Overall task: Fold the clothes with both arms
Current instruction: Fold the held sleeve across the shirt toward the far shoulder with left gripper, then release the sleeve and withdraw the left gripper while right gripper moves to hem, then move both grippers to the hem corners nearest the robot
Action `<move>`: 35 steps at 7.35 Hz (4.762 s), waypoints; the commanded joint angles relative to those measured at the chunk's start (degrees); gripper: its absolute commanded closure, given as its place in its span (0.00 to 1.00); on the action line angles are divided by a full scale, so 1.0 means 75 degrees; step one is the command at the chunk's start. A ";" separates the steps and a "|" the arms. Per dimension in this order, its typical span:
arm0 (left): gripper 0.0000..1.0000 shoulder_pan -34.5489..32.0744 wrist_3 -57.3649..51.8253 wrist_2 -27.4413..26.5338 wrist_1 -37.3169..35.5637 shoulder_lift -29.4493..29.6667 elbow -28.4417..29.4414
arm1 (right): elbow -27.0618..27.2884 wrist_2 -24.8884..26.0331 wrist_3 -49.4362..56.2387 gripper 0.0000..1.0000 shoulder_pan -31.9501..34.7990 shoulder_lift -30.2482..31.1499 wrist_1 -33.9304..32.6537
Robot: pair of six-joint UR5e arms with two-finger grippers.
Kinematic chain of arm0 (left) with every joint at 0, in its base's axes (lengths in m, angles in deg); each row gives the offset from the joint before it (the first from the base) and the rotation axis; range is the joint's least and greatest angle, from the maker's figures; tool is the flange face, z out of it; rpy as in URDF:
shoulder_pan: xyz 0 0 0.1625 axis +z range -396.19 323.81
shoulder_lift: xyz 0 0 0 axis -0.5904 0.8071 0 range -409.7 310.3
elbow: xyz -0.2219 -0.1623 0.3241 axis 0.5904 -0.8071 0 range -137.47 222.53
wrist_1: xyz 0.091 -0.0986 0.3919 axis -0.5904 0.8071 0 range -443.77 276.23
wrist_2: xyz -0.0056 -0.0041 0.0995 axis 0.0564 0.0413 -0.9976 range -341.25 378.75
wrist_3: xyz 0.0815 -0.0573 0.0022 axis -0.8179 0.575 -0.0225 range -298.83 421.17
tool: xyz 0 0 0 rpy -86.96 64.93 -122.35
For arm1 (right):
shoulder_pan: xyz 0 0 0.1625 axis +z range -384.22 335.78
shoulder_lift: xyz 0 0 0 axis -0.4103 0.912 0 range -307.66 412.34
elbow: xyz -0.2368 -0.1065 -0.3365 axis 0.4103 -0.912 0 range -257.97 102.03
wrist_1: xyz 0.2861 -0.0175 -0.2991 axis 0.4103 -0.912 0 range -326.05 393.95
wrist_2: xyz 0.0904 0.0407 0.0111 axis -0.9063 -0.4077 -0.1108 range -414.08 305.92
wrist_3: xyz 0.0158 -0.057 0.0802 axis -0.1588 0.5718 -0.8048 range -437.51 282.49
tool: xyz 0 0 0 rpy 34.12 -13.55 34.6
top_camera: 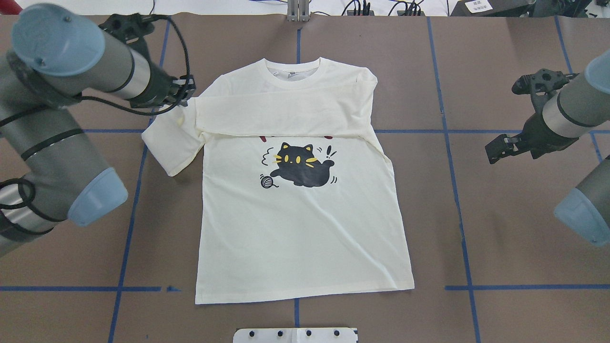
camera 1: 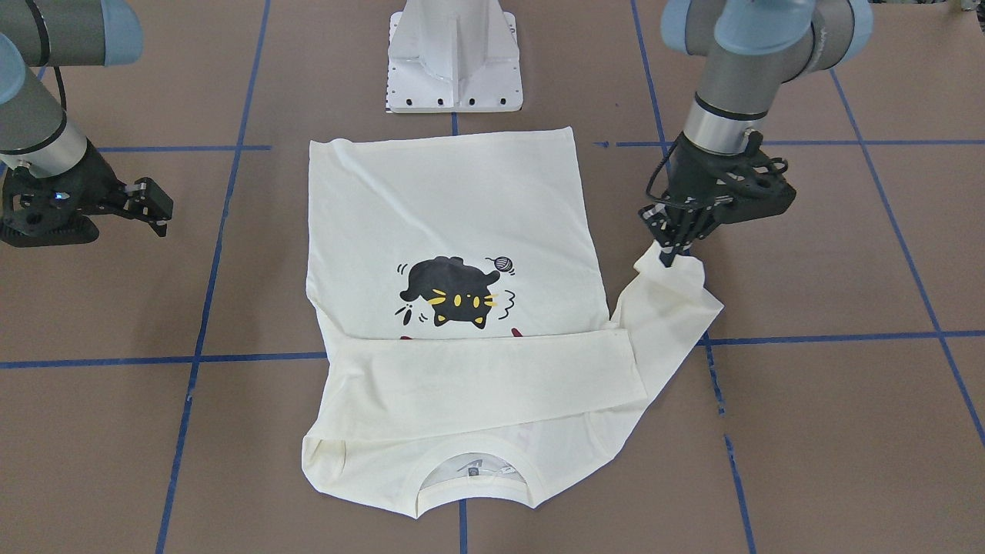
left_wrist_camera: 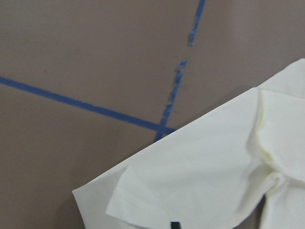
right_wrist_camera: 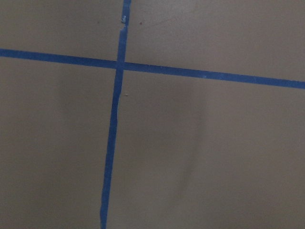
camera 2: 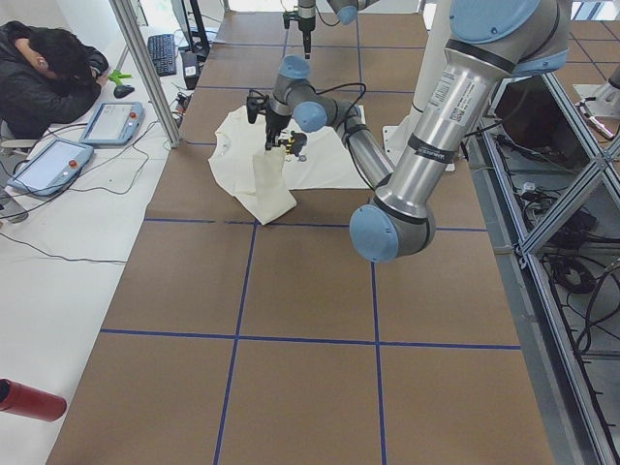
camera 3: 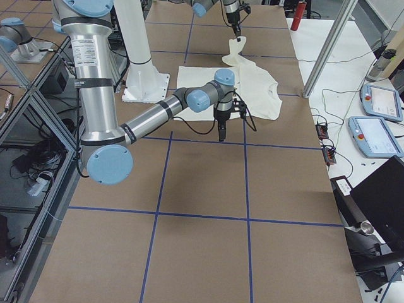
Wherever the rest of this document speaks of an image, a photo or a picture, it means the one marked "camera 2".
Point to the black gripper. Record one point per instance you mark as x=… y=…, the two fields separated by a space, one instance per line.
x=306 y=28
x=272 y=126

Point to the cream long-sleeve cat shirt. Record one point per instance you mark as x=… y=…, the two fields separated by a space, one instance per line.
x=263 y=180

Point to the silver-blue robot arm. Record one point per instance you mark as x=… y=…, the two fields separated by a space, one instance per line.
x=305 y=12
x=488 y=41

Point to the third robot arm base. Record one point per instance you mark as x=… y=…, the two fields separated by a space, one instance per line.
x=599 y=103

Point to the black power adapter brick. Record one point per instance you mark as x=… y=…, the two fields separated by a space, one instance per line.
x=190 y=69

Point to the black computer keyboard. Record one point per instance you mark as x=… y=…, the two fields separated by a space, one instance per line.
x=162 y=51

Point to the upper blue teach pendant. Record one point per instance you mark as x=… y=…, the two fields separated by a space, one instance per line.
x=113 y=124

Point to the blue teach pendant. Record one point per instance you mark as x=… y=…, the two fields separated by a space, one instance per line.
x=53 y=169
x=113 y=124

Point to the black computer mouse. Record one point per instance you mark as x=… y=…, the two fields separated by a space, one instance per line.
x=122 y=90

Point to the lower blue teach pendant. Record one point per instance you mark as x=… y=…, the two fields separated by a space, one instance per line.
x=53 y=169

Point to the seated person in black jacket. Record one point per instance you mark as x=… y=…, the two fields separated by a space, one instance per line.
x=48 y=76

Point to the red cylindrical bottle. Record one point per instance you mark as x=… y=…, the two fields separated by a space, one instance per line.
x=22 y=400

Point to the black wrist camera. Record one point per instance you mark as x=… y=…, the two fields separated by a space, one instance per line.
x=256 y=104
x=288 y=18

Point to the white central mounting post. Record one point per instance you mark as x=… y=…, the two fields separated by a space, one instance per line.
x=433 y=63

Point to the green-handled stick tool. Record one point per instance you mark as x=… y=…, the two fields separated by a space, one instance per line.
x=117 y=77

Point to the aluminium frame post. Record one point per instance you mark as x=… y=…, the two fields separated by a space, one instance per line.
x=128 y=23

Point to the aluminium lattice frame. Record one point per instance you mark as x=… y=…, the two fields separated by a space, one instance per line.
x=548 y=186

